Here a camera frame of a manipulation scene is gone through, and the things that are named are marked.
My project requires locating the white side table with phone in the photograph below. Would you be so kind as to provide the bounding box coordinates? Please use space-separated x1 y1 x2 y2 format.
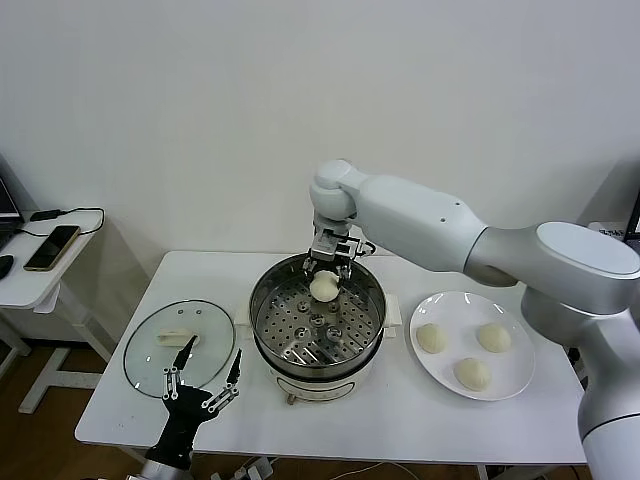
0 212 114 417

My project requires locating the black charger with cable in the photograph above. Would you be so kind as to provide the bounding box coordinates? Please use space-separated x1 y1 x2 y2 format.
9 207 106 239

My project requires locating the perforated steel steamer basket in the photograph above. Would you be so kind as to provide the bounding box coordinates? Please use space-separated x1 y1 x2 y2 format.
233 251 403 370

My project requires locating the white round plate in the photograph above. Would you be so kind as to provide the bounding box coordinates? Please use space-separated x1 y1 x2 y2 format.
408 291 536 402

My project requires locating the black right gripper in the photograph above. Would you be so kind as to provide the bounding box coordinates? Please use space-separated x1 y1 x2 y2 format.
301 234 362 287

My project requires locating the white power strip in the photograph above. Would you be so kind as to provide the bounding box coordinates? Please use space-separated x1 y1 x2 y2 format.
232 455 275 480

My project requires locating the white steamed baozi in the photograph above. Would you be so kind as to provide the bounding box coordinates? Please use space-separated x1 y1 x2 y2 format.
453 357 491 392
309 269 341 304
477 322 513 355
416 322 450 355

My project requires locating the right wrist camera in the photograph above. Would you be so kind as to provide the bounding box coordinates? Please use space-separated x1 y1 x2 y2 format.
313 227 342 261

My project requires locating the white table leg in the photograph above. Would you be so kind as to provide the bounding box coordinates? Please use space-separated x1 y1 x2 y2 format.
474 463 549 480

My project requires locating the smartphone with gold edge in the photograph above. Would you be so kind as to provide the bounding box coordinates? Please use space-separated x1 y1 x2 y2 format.
23 225 81 274

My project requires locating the round glass pot lid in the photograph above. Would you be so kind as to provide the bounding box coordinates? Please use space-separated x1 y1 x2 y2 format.
122 298 236 400

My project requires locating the dark laptop beside mouse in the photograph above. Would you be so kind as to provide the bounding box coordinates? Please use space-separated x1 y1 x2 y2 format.
0 157 26 251

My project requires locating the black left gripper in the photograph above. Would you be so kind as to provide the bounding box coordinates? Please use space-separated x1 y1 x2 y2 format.
144 334 243 460

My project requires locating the white electric cooker base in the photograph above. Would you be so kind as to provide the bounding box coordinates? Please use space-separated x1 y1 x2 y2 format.
233 322 403 406

